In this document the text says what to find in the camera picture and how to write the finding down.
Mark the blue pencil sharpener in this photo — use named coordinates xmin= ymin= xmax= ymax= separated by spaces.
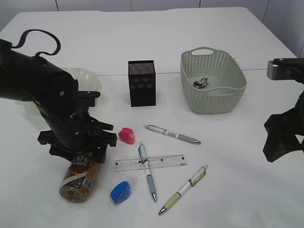
xmin=110 ymin=181 xmax=132 ymax=204

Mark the clear plastic ruler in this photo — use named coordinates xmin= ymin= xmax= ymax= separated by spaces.
xmin=114 ymin=155 xmax=188 ymax=171

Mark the small paper ball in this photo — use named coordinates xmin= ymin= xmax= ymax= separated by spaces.
xmin=193 ymin=77 xmax=208 ymax=89

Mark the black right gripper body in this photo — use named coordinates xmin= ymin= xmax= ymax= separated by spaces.
xmin=263 ymin=94 xmax=304 ymax=162

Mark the white cream pen lower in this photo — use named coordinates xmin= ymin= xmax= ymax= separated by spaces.
xmin=158 ymin=164 xmax=209 ymax=216

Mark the pale green plastic basket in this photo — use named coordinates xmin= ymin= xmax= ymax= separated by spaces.
xmin=180 ymin=47 xmax=247 ymax=114

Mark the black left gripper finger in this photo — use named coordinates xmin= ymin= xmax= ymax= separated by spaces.
xmin=94 ymin=148 xmax=106 ymax=163

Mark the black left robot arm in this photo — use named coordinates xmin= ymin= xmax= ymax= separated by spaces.
xmin=0 ymin=40 xmax=117 ymax=163

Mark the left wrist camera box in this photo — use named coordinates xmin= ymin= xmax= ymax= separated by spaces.
xmin=77 ymin=91 xmax=101 ymax=107

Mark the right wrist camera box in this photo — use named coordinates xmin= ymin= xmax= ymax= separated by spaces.
xmin=266 ymin=58 xmax=304 ymax=84

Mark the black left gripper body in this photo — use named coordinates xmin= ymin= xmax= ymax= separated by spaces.
xmin=34 ymin=69 xmax=117 ymax=157

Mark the black mesh pen holder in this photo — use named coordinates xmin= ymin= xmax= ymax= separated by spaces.
xmin=128 ymin=60 xmax=156 ymax=107

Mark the brown coffee drink bottle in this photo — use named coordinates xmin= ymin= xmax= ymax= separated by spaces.
xmin=59 ymin=153 xmax=101 ymax=203

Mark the pink pencil sharpener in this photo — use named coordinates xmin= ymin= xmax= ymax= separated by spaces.
xmin=118 ymin=127 xmax=135 ymax=144

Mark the white pen grey grip upper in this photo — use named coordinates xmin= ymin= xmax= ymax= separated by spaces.
xmin=144 ymin=125 xmax=201 ymax=145

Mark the blue white pen middle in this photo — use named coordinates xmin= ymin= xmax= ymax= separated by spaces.
xmin=138 ymin=141 xmax=157 ymax=202

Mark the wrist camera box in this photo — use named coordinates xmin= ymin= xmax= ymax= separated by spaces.
xmin=266 ymin=58 xmax=304 ymax=84
xmin=77 ymin=91 xmax=101 ymax=107

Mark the translucent green ruffled plate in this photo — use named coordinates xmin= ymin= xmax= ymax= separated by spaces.
xmin=15 ymin=67 xmax=102 ymax=116

